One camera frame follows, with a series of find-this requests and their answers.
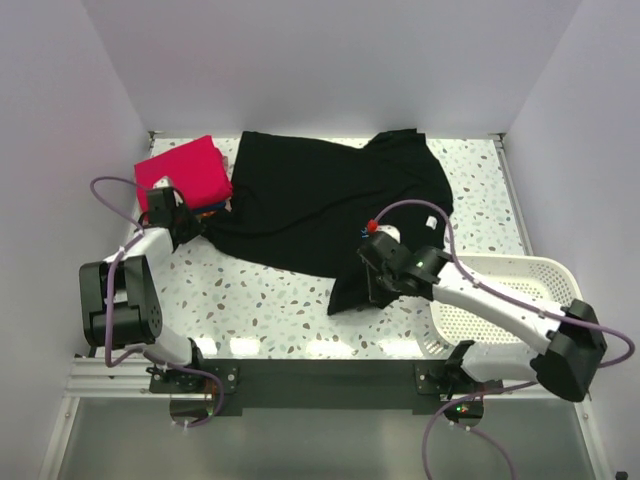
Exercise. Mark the folded pink t shirt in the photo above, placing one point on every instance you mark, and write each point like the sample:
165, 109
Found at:
196, 169

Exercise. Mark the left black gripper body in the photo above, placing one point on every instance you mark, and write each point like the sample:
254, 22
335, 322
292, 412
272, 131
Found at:
189, 223

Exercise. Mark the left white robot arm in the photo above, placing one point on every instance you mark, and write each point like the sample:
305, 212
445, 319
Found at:
121, 309

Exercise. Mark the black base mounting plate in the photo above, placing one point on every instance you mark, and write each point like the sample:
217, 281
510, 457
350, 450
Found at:
420, 386

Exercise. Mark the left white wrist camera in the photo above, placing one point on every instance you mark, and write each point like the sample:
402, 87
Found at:
163, 182

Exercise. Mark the black t shirt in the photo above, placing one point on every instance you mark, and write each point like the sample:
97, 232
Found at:
303, 204

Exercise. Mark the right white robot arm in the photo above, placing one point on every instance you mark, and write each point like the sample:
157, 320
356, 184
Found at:
560, 347

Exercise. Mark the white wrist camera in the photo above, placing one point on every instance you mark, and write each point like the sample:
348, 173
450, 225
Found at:
374, 226
163, 182

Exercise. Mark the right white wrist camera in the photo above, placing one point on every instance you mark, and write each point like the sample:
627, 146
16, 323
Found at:
374, 226

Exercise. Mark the white perforated plastic basket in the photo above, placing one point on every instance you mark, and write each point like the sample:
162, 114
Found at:
504, 300

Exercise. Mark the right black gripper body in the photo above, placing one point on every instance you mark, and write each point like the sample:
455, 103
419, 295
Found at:
381, 284

